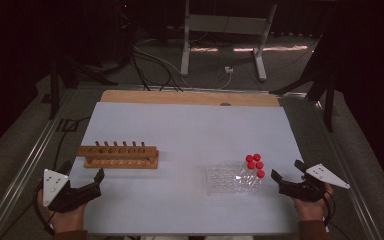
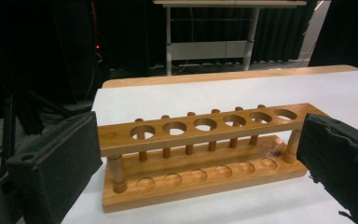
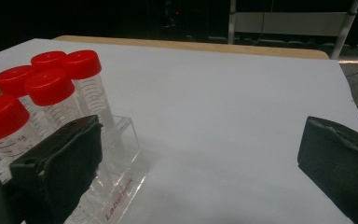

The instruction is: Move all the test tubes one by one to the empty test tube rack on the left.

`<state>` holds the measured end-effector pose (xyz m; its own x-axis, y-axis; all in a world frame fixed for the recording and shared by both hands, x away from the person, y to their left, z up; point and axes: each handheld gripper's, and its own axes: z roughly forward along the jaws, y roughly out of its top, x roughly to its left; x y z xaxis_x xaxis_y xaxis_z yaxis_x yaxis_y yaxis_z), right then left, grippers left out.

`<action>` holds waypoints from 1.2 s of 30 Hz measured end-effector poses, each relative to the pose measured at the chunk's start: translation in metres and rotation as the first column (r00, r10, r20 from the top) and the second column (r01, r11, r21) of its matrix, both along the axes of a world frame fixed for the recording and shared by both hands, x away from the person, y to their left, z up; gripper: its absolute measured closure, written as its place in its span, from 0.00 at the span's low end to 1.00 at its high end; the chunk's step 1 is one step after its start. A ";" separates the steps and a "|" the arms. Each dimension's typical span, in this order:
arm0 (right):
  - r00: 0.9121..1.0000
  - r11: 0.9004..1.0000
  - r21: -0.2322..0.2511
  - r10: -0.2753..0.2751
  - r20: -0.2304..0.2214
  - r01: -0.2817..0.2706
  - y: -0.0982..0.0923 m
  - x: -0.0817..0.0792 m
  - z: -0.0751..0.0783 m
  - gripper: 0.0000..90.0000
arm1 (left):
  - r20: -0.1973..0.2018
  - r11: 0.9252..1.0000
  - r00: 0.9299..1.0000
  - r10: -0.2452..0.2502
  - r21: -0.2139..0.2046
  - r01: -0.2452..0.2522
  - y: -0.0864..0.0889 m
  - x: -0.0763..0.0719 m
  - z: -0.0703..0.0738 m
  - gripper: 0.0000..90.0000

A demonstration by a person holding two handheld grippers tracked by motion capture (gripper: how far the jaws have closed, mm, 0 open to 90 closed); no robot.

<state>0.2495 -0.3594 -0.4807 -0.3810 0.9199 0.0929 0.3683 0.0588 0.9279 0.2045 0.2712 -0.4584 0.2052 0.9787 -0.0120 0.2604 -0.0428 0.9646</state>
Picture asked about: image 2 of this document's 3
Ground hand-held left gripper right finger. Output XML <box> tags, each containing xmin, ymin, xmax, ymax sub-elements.
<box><xmin>296</xmin><ymin>113</ymin><xmax>358</xmax><ymax>224</ymax></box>

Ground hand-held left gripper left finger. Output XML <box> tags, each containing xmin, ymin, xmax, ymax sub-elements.
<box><xmin>5</xmin><ymin>110</ymin><xmax>103</xmax><ymax>224</ymax></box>

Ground wooden test tube rack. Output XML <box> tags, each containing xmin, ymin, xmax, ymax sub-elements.
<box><xmin>97</xmin><ymin>102</ymin><xmax>329</xmax><ymax>214</ymax></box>

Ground white table mat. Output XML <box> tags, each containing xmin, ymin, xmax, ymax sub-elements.
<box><xmin>61</xmin><ymin>68</ymin><xmax>358</xmax><ymax>224</ymax></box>

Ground black curtain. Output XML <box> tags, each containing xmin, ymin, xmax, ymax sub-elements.
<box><xmin>92</xmin><ymin>0</ymin><xmax>358</xmax><ymax>71</ymax></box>

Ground white metal desk frame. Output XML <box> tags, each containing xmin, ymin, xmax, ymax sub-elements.
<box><xmin>153</xmin><ymin>0</ymin><xmax>308</xmax><ymax>77</ymax></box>

